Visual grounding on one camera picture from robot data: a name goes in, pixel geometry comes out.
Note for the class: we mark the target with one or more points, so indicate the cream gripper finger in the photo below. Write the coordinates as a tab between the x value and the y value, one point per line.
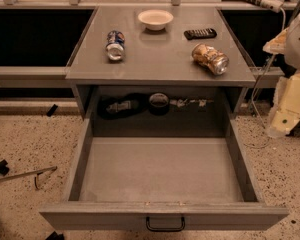
285	113
277	45

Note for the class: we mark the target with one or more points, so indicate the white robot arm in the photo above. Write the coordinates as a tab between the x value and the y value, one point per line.
292	51

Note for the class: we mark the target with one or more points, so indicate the blue soda can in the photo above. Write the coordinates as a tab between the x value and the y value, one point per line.
115	46

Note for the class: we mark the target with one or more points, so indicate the grey open top drawer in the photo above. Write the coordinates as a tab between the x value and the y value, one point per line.
115	183

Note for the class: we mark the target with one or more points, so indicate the black remote control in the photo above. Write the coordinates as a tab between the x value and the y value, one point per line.
207	33

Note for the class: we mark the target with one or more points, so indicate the white bowl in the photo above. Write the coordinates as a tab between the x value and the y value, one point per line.
155	20

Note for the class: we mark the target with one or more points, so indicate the grey cabinet desk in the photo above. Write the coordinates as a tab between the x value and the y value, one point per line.
153	58

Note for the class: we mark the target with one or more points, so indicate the metal rod on floor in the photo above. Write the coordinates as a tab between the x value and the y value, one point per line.
26	174

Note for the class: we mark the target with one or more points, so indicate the round cable grommet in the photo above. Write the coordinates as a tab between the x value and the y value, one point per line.
158	100

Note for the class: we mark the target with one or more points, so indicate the black drawer handle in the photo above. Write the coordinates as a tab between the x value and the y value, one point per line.
165	225

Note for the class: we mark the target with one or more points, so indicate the black bracket on floor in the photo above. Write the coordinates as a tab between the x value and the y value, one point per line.
3	167

